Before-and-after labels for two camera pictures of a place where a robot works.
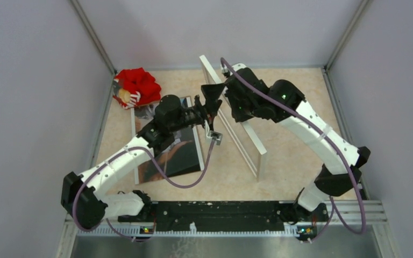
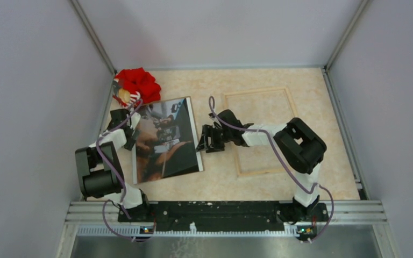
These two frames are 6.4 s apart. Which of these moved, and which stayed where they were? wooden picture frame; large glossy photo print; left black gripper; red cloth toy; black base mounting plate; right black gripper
Moved: right black gripper; left black gripper; wooden picture frame
Stayed: red cloth toy; black base mounting plate; large glossy photo print
